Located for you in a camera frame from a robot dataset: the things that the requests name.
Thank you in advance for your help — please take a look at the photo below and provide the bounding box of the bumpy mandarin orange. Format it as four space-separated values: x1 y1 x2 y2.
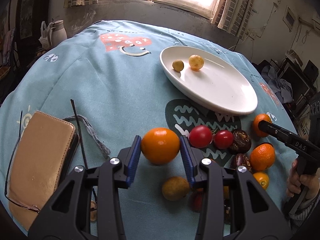
251 113 273 138

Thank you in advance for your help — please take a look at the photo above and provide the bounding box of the small orange kumquat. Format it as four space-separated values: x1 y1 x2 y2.
253 172 270 190

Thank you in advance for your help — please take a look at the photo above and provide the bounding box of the dark wrinkled passion fruit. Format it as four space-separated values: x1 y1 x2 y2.
230 129 252 154

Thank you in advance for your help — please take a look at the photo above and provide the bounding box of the red cherry tomato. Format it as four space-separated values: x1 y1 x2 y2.
189 125 213 148
213 129 234 149

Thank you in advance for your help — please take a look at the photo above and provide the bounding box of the brown round longan fruit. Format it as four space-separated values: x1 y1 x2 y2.
162 176 190 202

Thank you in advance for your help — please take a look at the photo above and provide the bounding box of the large smooth orange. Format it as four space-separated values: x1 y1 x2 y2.
141 127 180 165

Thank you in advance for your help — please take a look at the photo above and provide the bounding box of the person's right hand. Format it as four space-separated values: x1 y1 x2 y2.
286 159 319 200

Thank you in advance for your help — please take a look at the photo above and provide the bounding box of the pile of blue clothes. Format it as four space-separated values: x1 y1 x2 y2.
261 65 293 104

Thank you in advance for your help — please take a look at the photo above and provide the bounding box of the tan leather wallet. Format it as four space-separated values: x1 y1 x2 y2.
6 110 79 231

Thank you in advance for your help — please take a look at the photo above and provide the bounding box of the white oval plate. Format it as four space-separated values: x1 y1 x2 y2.
159 46 258 115

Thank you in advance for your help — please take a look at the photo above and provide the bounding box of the yellow round fruit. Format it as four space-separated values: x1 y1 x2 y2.
188 55 204 71

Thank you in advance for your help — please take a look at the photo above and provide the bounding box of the small brown longan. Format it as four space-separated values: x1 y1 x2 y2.
172 60 184 72

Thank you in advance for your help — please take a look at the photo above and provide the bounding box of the right brick-pattern curtain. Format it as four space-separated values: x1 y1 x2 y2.
211 0 254 40

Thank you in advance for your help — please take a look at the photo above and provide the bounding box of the light blue patterned tablecloth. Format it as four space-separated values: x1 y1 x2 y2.
1 21 296 239

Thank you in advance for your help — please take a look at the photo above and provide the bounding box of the grey braided cord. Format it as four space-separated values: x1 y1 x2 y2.
62 114 111 160

